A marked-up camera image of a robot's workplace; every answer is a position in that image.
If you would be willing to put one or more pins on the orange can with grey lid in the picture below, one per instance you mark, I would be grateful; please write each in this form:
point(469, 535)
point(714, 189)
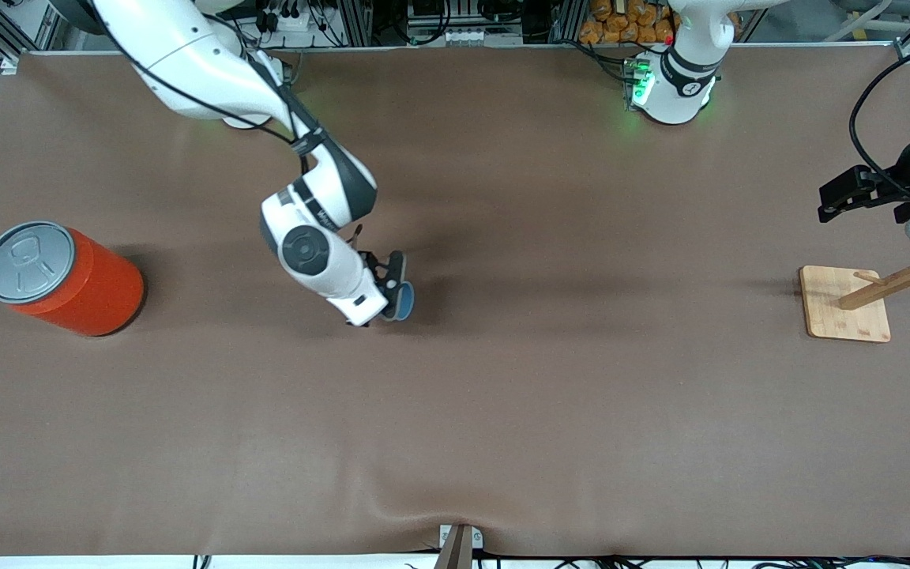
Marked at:
point(92, 292)

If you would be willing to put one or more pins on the aluminium frame post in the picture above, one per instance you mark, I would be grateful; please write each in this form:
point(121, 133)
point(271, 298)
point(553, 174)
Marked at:
point(352, 24)
point(567, 22)

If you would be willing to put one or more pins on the white connector strip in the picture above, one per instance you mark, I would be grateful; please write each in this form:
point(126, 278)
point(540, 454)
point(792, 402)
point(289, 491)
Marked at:
point(479, 37)

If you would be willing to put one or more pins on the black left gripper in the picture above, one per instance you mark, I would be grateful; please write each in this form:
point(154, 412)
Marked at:
point(880, 190)

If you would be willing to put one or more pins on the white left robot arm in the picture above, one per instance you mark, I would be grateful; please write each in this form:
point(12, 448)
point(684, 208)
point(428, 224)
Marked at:
point(676, 95)

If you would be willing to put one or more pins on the brown table cover cloth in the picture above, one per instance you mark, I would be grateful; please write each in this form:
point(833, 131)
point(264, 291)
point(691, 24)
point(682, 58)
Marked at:
point(502, 395)

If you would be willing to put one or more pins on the blue plastic cup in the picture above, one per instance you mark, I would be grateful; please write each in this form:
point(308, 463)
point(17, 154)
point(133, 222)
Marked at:
point(407, 302)

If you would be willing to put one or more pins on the white power strip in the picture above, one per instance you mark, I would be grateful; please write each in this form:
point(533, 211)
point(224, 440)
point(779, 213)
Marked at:
point(289, 22)

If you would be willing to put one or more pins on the wooden cup rack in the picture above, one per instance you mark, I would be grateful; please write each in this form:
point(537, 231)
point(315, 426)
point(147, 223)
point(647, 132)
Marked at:
point(842, 308)

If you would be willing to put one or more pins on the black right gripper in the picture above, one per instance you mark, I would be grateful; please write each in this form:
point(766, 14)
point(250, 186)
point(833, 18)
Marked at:
point(370, 259)

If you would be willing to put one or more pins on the orange snack pile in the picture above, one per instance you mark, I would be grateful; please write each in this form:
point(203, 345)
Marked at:
point(621, 28)

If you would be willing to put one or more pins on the grey metal camera bracket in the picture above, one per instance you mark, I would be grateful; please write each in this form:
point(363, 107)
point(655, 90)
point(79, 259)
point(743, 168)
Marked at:
point(455, 553)

